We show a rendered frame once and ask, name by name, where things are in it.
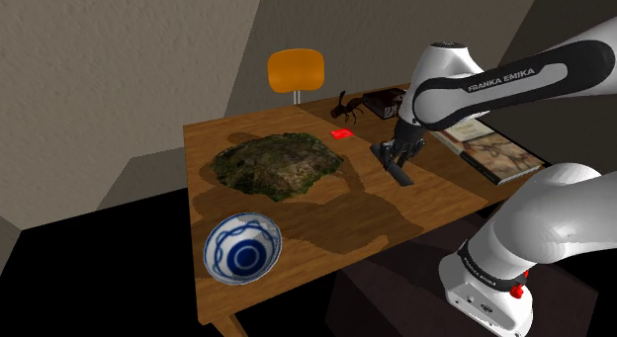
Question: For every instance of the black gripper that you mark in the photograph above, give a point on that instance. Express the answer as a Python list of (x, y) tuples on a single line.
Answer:
[(408, 132)]

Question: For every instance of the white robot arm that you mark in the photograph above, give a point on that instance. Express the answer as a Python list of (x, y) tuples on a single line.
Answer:
[(544, 220)]

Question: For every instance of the black box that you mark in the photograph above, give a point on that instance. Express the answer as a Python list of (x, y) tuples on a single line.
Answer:
[(383, 104)]

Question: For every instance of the dark grey flat bar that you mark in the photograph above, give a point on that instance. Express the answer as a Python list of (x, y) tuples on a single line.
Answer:
[(398, 173)]

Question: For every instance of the dark insect figure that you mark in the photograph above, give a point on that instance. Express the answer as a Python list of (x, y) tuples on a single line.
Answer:
[(351, 107)]

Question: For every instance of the small red card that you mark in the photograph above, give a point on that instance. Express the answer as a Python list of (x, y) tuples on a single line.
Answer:
[(342, 133)]

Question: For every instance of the wooden table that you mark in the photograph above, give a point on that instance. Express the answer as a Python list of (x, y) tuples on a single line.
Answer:
[(434, 197)]

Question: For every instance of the book with beige cover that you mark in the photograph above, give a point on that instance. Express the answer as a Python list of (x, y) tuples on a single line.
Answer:
[(496, 155)]

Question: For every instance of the orange chair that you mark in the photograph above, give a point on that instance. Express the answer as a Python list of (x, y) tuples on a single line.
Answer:
[(295, 70)]

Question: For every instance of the green mossy flat rock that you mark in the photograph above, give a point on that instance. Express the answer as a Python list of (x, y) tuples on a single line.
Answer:
[(277, 165)]

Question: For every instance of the dark robot stand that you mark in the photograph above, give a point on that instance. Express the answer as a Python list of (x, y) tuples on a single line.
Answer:
[(400, 297)]

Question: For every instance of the blue and white patterned bowl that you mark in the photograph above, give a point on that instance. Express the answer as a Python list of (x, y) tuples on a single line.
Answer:
[(243, 249)]

